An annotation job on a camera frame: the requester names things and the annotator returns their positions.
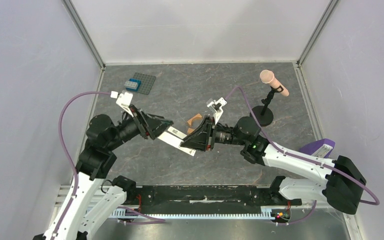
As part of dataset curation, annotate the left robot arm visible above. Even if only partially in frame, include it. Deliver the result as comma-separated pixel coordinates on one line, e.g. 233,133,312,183
34,104,173,240

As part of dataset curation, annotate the black microphone stand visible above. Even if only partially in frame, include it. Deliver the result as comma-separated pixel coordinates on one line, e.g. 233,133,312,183
249,86,284,127

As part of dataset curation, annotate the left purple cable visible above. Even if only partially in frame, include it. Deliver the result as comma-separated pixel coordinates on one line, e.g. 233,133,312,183
48,91,118,240

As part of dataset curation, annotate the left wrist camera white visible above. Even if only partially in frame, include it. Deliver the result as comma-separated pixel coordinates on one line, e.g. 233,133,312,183
115,90,134,117

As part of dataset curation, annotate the white cable duct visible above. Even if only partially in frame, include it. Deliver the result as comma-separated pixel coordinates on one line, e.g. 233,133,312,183
109,208,276,221

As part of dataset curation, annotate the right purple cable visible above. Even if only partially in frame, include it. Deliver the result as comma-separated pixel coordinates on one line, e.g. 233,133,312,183
225,86,380,206

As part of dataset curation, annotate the white remote battery cover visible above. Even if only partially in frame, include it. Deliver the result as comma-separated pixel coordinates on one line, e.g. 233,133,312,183
167,126,187,140

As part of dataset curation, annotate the grey lego baseplate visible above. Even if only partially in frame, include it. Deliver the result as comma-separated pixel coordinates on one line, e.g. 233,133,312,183
133,72,157,95

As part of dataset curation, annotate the arched wooden block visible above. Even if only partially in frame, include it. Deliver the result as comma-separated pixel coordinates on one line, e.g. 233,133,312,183
187,113,203,128

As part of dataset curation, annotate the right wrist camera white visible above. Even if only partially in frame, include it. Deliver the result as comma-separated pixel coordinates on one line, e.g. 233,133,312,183
206,97,227,124

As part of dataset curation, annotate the white remote control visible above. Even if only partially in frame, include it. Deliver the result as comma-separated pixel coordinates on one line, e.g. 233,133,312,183
157,131,196,157

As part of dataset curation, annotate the purple plastic object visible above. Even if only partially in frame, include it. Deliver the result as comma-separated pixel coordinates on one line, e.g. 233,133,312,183
299,138,336,158

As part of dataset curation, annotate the pink microphone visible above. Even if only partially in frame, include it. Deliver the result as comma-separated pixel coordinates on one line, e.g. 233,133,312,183
259,69,290,97

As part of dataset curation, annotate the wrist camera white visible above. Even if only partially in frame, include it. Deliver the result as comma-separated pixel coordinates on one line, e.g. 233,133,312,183
206,97,227,124
115,90,134,117

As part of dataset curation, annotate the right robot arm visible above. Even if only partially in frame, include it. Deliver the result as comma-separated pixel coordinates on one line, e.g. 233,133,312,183
180,116,367,215

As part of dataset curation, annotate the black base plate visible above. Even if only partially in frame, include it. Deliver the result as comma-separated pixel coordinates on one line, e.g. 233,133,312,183
124,185,302,215

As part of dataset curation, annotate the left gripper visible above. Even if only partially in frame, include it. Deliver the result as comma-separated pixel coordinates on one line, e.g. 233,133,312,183
106,103,174,151

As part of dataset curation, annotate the purple cable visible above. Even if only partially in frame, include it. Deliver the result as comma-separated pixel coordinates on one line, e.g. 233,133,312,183
225,86,380,206
48,91,118,240

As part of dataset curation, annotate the blue grey lego brick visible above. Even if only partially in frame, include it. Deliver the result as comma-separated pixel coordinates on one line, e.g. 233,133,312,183
124,78,142,92

